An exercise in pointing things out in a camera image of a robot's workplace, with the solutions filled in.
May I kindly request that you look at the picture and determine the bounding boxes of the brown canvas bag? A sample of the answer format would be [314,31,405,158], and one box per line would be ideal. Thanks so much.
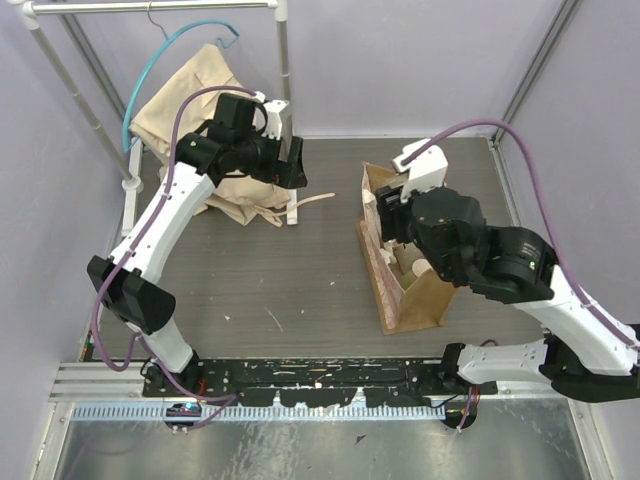
[356,163,457,335]

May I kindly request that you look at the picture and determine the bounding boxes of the grey slotted cable duct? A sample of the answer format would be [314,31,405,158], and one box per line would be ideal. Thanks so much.
[70,401,446,423]

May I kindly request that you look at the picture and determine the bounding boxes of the white metal clothes rack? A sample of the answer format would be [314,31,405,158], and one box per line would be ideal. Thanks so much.
[8,1,291,237]

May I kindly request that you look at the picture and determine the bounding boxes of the green lotion pump bottle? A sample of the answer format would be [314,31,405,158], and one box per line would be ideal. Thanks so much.
[399,258,432,290]

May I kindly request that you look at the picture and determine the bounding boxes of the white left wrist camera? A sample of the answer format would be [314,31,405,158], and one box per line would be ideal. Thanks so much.
[253,100,292,161]

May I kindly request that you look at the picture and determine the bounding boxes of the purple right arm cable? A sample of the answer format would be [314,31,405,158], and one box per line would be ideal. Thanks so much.
[402,118,640,432]

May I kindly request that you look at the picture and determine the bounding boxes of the teal clothes hanger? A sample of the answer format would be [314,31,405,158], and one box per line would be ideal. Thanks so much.
[121,1,240,154]

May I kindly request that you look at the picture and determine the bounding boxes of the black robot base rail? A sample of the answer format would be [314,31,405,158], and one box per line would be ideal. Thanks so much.
[140,358,470,408]

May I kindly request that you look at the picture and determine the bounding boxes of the beige cargo shorts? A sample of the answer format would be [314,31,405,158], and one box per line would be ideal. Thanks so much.
[127,43,336,229]

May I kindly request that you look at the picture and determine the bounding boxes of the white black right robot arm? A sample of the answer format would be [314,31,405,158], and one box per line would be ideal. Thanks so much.
[375,186,639,403]

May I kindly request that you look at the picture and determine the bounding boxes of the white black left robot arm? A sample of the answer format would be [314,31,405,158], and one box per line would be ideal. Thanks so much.
[87,87,307,396]

